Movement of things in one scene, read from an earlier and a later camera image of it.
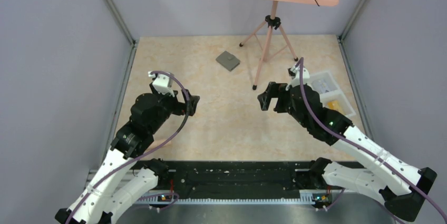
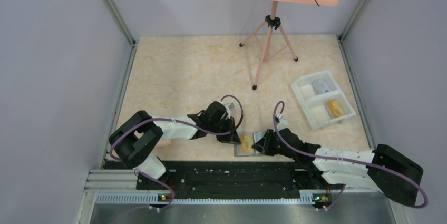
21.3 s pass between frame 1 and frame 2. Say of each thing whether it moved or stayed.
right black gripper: moved
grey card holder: moved
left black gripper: moved
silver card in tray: stayed
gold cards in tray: stayed
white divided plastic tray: stayed
